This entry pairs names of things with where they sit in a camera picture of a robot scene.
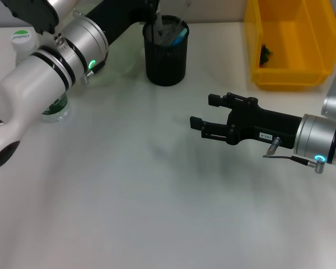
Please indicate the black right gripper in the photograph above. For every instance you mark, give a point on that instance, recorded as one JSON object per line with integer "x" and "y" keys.
{"x": 263, "y": 123}

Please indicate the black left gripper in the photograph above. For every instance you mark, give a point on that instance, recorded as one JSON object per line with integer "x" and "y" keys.
{"x": 117, "y": 16}

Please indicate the silver ballpoint pen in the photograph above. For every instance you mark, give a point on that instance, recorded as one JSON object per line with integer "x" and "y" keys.
{"x": 159, "y": 25}

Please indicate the transparent plastic ruler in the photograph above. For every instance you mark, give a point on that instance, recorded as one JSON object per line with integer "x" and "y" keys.
{"x": 179, "y": 28}

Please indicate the blue scissors with sheath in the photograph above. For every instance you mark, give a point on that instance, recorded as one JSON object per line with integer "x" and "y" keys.
{"x": 180, "y": 37}

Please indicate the green plastic wrapper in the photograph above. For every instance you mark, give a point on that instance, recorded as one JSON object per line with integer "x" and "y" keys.
{"x": 266, "y": 54}

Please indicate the clear bottle with green label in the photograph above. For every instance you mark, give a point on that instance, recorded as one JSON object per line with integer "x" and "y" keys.
{"x": 22, "y": 37}

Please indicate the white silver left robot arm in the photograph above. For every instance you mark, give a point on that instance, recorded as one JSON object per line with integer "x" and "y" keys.
{"x": 36, "y": 81}

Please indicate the black mesh pen holder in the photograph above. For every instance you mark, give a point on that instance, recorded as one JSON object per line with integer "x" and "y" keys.
{"x": 165, "y": 64}

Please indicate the translucent green fruit bowl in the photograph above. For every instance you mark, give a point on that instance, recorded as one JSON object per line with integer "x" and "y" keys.
{"x": 123, "y": 61}

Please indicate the yellow plastic bin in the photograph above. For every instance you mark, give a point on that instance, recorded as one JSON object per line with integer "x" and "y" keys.
{"x": 294, "y": 28}

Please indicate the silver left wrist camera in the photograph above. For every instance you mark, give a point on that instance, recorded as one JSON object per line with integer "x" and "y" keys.
{"x": 33, "y": 11}

